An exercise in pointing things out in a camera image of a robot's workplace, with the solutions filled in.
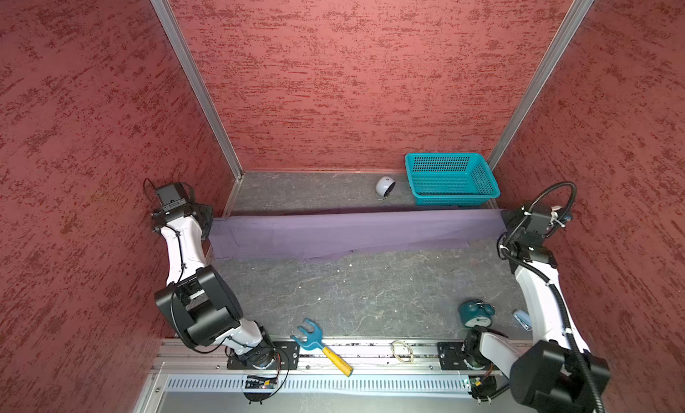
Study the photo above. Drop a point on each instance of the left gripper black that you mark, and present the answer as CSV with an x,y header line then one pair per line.
x,y
206,210

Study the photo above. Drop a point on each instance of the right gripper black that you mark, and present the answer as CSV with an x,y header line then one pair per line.
x,y
507,213

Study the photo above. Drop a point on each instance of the purple trousers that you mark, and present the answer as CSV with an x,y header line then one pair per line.
x,y
326,237

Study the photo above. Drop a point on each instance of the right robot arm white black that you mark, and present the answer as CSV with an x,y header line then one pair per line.
x,y
558,373

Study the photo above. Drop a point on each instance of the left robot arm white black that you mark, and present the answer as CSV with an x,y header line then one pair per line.
x,y
197,302

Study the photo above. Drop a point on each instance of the small blue white stapler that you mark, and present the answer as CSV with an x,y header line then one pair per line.
x,y
523,319

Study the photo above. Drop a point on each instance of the teal plastic basket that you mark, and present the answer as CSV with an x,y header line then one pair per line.
x,y
450,179

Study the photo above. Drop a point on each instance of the white round mug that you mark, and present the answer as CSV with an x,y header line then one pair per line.
x,y
384,187

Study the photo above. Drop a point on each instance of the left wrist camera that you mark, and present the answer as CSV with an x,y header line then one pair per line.
x,y
174,195

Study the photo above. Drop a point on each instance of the right aluminium corner post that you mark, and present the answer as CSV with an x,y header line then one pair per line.
x,y
569,26

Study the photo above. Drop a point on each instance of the aluminium corner post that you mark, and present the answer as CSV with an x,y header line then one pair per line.
x,y
569,26
182,51

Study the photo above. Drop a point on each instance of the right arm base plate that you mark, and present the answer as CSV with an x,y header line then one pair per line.
x,y
452,356

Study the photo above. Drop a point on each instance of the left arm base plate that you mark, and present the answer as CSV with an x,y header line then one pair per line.
x,y
286,356

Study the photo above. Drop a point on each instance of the blue fork tool yellow handle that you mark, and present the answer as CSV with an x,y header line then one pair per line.
x,y
312,339

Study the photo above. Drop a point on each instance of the white slotted cable duct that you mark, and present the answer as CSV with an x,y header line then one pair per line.
x,y
454,386

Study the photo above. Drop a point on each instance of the aluminium frame rail front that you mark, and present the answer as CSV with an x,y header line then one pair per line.
x,y
366,356

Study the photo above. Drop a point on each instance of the left aluminium corner post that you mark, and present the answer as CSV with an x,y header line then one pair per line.
x,y
182,51

